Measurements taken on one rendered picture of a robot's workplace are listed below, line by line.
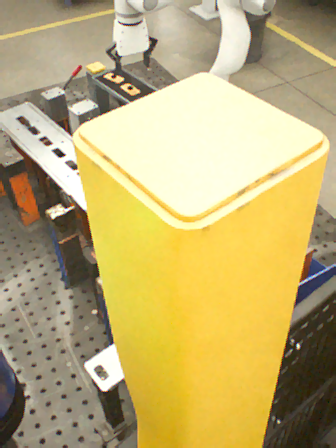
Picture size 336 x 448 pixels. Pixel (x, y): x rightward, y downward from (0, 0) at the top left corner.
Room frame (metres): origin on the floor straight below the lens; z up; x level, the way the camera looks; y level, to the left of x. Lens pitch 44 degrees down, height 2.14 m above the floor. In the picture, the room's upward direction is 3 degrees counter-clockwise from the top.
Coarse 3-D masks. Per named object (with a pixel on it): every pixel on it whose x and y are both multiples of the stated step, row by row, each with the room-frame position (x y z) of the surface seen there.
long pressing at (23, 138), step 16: (16, 112) 1.91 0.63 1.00; (32, 112) 1.90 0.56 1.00; (16, 128) 1.78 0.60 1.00; (48, 128) 1.77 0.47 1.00; (16, 144) 1.68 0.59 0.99; (32, 144) 1.66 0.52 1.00; (64, 144) 1.65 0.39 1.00; (48, 160) 1.55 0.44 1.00; (64, 160) 1.54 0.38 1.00; (64, 176) 1.45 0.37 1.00; (80, 192) 1.35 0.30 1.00
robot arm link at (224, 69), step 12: (228, 0) 1.70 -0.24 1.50; (228, 12) 1.70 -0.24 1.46; (240, 12) 1.71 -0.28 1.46; (228, 24) 1.67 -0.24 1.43; (240, 24) 1.68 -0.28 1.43; (228, 36) 1.66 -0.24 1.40; (240, 36) 1.65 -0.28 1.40; (228, 48) 1.65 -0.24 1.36; (240, 48) 1.64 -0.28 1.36; (216, 60) 1.69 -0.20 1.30; (228, 60) 1.64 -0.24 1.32; (240, 60) 1.64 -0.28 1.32; (216, 72) 1.67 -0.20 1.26; (228, 72) 1.65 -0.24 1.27
